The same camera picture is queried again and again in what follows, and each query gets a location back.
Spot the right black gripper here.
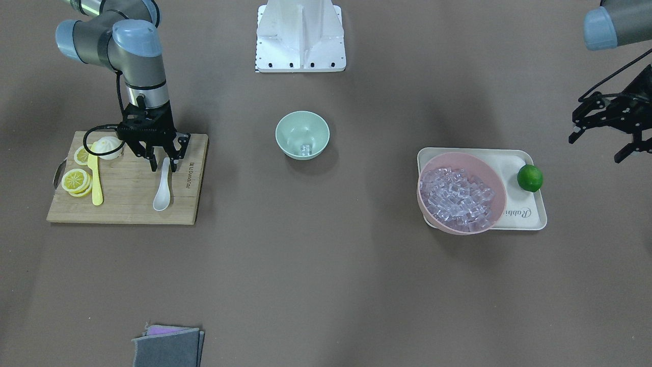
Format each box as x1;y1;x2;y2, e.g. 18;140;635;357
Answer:
116;104;191;172

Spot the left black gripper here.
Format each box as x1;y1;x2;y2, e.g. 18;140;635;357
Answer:
568;65;651;164

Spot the white ceramic spoon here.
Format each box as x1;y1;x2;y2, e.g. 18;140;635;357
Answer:
153;156;172;212

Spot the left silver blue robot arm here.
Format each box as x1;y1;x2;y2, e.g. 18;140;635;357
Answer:
568;1;651;164

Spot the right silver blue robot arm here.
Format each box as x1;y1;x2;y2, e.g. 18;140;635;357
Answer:
56;1;191;172

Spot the mint green bowl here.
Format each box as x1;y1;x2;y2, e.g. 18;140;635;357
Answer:
275;111;331;161

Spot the pink bowl of ice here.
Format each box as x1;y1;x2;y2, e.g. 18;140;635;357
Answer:
417;152;507;235

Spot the wooden cutting board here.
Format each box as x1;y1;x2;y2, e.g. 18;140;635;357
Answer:
47;134;209;225

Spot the white lemon juicer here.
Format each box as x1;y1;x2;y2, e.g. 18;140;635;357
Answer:
91;136;124;160

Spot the yellow plastic knife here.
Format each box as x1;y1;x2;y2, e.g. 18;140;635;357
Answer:
88;154;104;206

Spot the lemon slice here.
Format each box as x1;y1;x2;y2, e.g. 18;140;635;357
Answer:
60;169;92;197
73;146;92;166

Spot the green lime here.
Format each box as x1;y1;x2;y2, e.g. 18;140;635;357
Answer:
517;164;544;193

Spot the cream serving tray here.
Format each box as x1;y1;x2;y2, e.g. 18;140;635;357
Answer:
416;147;548;231

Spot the grey folded cloth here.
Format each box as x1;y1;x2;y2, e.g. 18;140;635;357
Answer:
132;324;205;366

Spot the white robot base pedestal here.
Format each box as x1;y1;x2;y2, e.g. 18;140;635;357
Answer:
255;1;347;73

